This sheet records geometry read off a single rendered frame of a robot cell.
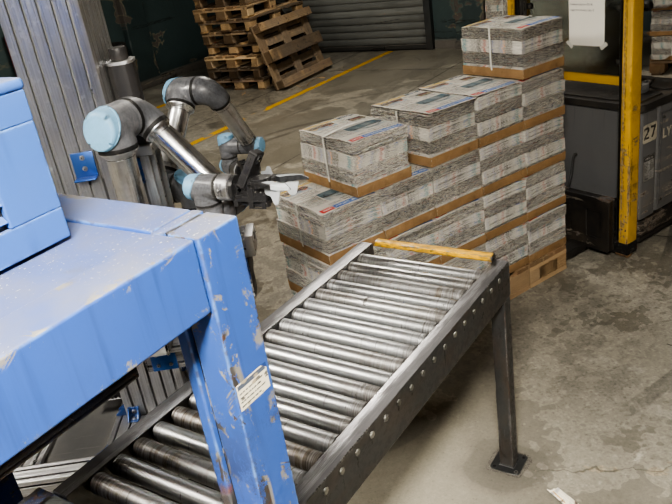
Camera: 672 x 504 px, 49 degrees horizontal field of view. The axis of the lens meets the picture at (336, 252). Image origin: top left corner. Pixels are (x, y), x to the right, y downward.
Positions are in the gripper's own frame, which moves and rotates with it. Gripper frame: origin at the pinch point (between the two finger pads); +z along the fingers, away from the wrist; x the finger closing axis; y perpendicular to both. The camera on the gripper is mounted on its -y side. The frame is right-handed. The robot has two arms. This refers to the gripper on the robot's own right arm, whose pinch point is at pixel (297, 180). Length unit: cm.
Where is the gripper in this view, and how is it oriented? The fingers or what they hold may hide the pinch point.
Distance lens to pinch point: 197.0
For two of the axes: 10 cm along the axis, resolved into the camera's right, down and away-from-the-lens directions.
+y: 0.9, 9.4, 3.2
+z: 9.1, 0.5, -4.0
